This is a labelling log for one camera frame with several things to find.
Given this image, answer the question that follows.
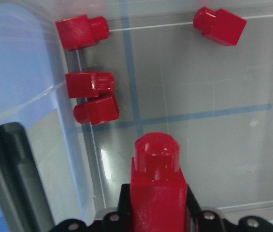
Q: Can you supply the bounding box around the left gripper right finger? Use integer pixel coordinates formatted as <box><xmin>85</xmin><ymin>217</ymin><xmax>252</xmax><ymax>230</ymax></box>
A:
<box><xmin>186</xmin><ymin>185</ymin><xmax>201</xmax><ymax>218</ymax></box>

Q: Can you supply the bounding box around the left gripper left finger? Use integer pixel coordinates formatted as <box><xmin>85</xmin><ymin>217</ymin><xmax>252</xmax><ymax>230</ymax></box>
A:
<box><xmin>117</xmin><ymin>184</ymin><xmax>131</xmax><ymax>217</ymax></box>

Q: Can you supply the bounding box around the red block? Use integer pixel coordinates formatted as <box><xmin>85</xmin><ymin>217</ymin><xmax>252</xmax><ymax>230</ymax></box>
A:
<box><xmin>130</xmin><ymin>132</ymin><xmax>187</xmax><ymax>232</ymax></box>
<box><xmin>55</xmin><ymin>14</ymin><xmax>110</xmax><ymax>51</ymax></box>
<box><xmin>193</xmin><ymin>7</ymin><xmax>247</xmax><ymax>46</ymax></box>
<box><xmin>73</xmin><ymin>93</ymin><xmax>120</xmax><ymax>125</ymax></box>
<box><xmin>65</xmin><ymin>71</ymin><xmax>115</xmax><ymax>99</ymax></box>

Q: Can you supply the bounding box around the clear plastic storage box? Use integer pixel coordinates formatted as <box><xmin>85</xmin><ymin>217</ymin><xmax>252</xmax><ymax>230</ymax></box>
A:
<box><xmin>0</xmin><ymin>0</ymin><xmax>273</xmax><ymax>224</ymax></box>

